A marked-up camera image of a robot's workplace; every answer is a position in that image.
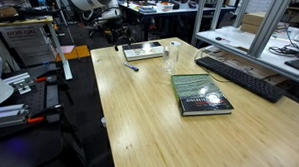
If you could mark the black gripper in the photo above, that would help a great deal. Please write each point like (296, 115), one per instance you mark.
(119, 29)

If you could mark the blue and white pen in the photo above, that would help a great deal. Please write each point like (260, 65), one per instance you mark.
(131, 67)

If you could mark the clear drinking glass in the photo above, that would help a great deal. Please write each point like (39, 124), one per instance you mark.
(170, 59)

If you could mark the white and black flat book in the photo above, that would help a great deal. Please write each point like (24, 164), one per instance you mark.
(143, 51)

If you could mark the orange floor mat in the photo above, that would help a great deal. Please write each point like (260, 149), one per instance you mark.
(80, 52)

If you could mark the blue book stack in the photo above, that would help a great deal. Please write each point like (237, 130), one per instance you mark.
(147, 9)

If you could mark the pink paper sheet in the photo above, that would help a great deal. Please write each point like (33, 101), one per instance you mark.
(66, 49)

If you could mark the white bowl with orange contents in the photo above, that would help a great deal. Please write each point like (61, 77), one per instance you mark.
(165, 6)

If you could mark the white top background table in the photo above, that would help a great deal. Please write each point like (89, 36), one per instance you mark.
(182, 9)

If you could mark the green hardcover book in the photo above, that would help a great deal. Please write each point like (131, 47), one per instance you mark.
(197, 91)

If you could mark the grey printed sign board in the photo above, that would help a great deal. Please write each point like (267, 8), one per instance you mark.
(27, 44)

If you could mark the white shelf board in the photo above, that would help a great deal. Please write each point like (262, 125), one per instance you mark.
(234, 41)

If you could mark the black computer keyboard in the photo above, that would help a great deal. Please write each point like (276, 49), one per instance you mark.
(239, 78)

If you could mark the stacked cardboard boxes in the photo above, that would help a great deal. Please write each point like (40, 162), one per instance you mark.
(252, 22)

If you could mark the long aluminium extrusion bar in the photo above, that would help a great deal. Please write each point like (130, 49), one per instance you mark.
(6, 117)

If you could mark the thin aluminium frame post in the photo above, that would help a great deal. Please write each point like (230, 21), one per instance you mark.
(241, 11)
(217, 12)
(198, 18)

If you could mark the short aluminium extrusion bracket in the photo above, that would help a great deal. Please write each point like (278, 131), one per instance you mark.
(19, 84)

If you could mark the thick aluminium frame post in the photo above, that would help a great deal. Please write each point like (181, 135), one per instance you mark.
(267, 27)

